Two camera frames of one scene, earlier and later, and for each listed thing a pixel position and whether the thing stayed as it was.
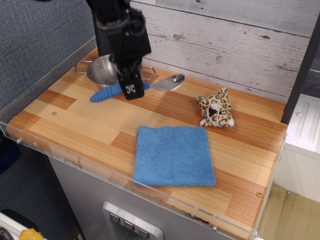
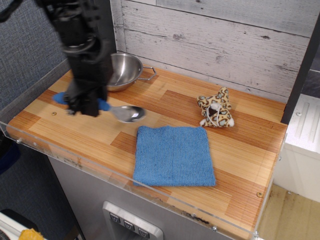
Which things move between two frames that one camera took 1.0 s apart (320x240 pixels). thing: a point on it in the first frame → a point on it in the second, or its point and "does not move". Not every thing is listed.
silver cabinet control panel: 123,224 does not move
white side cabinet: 297,168 does not move
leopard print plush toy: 215,109 does not move
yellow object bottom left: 30,234 does not move
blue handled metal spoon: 165,84 → 125,113
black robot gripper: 127,42 → 91,62
